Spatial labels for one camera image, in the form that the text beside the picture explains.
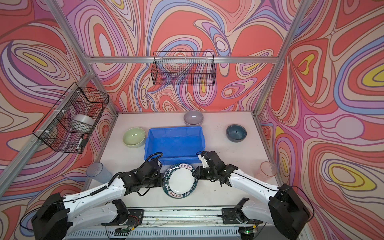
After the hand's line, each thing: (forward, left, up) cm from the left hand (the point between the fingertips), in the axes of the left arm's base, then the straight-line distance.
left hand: (167, 179), depth 82 cm
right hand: (+1, -15, +1) cm, 16 cm away
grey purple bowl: (+48, -14, -1) cm, 50 cm away
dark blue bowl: (+34, -45, -2) cm, 56 cm away
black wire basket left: (+13, +49, +29) cm, 59 cm away
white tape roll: (+17, +39, +29) cm, 51 cm away
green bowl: (+30, +27, -2) cm, 40 cm away
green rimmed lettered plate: (-1, -6, -1) cm, 6 cm away
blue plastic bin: (+24, -3, -3) cm, 25 cm away
